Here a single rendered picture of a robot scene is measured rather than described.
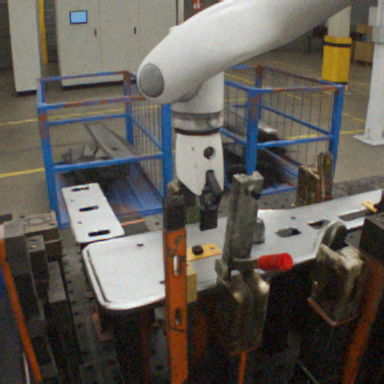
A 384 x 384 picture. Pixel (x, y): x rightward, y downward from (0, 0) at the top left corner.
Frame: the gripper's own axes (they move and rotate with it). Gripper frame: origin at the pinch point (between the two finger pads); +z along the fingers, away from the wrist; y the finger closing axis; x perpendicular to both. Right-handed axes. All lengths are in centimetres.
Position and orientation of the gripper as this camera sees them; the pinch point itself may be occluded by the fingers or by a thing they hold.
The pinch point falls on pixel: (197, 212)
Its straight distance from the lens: 73.4
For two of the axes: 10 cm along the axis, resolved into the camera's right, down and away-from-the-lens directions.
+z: 0.1, 9.1, 4.1
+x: -9.2, 1.7, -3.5
